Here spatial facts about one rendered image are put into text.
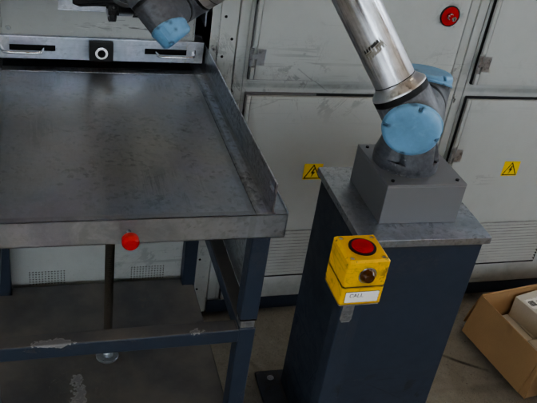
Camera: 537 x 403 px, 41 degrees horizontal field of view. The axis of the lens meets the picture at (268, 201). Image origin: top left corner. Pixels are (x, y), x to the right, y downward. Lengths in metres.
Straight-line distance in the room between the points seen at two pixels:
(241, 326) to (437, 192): 0.53
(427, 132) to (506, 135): 1.02
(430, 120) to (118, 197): 0.62
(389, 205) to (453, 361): 1.00
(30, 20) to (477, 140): 1.38
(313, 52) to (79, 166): 0.80
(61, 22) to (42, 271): 0.76
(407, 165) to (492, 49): 0.74
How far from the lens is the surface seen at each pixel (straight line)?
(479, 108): 2.35
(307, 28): 2.00
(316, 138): 2.15
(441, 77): 1.57
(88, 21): 1.95
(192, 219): 1.38
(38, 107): 1.76
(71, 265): 2.26
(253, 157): 1.53
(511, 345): 2.45
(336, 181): 1.77
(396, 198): 1.62
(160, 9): 1.56
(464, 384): 2.45
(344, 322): 1.36
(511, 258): 2.81
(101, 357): 2.03
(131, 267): 2.29
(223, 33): 1.96
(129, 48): 1.97
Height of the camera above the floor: 1.61
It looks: 32 degrees down
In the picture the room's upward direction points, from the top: 9 degrees clockwise
